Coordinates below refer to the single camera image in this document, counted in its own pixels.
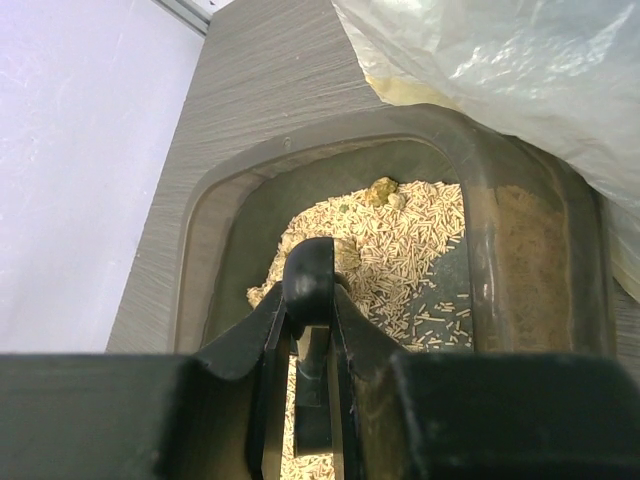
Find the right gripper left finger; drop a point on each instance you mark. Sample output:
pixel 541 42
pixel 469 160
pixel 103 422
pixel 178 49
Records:
pixel 215 414

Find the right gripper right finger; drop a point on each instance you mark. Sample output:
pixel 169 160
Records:
pixel 402 415

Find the black litter scoop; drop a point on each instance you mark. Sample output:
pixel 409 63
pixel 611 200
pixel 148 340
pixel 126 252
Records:
pixel 308 282

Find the grey plastic litter box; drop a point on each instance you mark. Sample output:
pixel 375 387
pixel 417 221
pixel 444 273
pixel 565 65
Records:
pixel 534 260

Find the bin with white bag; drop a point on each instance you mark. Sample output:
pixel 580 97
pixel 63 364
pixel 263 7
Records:
pixel 560 75

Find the beige cat litter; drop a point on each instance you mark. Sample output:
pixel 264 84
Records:
pixel 388 241

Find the left aluminium frame post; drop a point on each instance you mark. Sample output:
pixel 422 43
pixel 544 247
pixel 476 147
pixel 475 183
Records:
pixel 196 14

